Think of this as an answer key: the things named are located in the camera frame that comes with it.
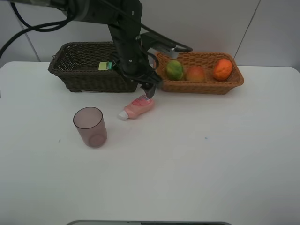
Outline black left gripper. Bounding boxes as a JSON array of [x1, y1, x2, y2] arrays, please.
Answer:
[[112, 36, 163, 98]]

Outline dark green pump bottle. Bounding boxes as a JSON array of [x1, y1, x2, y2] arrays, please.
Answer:
[[98, 61, 115, 71]]

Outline pink lotion bottle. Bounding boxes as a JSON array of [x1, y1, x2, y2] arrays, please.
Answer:
[[118, 95, 154, 120]]

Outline dark brown wicker basket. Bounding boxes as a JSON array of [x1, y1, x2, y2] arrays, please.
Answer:
[[48, 42, 138, 93]]

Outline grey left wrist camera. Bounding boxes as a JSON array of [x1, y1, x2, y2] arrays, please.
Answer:
[[141, 32, 179, 59]]

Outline red yellow peach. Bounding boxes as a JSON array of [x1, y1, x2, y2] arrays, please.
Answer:
[[185, 66, 206, 82]]

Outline orange wicker basket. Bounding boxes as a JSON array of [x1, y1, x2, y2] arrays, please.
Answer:
[[155, 52, 244, 95]]

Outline orange tangerine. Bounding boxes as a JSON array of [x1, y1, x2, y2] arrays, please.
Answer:
[[213, 59, 233, 82]]

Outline green mango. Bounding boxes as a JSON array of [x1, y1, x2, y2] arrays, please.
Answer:
[[165, 60, 184, 81]]

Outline translucent pink plastic cup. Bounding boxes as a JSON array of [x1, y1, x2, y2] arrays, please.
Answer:
[[73, 107, 107, 148]]

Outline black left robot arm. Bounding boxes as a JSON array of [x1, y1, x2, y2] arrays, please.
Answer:
[[1, 0, 163, 98]]

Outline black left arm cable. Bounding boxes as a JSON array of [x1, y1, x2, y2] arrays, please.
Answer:
[[0, 0, 194, 64]]

